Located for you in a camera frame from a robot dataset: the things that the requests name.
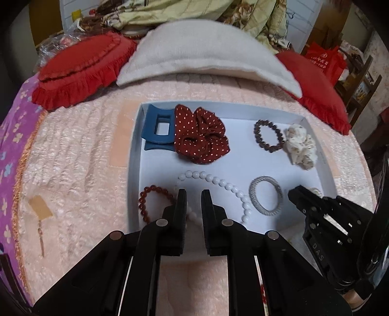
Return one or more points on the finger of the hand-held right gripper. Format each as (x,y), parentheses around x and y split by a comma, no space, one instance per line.
(299,200)
(340,205)

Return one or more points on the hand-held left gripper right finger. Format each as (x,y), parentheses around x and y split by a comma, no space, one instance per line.
(208,218)

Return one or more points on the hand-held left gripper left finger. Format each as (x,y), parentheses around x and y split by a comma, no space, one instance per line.
(180,218)

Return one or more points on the white patterned scrunchie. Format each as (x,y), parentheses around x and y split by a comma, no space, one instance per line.
(301,145)

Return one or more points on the white shallow cardboard box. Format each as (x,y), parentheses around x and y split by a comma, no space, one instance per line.
(152,170)

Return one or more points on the red polka dot scrunchie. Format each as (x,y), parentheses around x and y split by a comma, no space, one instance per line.
(206,136)

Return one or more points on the blue hair claw clip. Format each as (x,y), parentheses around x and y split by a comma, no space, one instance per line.
(152,127)

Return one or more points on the pink textured bed cover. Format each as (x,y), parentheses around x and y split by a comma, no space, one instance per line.
(85,182)

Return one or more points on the plain red pillow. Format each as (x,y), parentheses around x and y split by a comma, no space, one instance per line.
(316,88)

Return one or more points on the wooden chair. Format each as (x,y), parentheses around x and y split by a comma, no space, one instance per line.
(361,82)

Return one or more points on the red shopping bag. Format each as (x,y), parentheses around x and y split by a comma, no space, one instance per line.
(326,62)

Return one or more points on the tan tape with gold pin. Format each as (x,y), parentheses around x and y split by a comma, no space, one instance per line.
(39,206)

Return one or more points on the white pillow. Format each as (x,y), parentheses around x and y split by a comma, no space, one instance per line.
(206,51)

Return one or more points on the red ruffled pillow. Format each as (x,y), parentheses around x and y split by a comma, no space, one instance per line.
(79,66)

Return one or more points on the floral yellow quilt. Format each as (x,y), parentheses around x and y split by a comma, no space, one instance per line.
(261,21)

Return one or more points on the purple floral bed sheet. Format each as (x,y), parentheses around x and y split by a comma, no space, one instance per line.
(12,145)

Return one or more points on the clear plastic bags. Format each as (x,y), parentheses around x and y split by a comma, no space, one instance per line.
(57,42)

